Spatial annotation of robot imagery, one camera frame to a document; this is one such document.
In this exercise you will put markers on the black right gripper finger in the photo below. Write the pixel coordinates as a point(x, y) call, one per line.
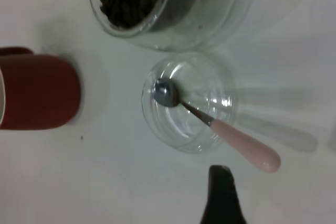
point(223, 200)

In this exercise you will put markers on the red ceramic cup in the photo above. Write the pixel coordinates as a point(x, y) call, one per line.
point(39, 93)

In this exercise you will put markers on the coffee beans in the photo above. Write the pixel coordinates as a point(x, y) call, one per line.
point(128, 1)

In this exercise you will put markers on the clear glass mug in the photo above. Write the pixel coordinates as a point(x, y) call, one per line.
point(199, 19)

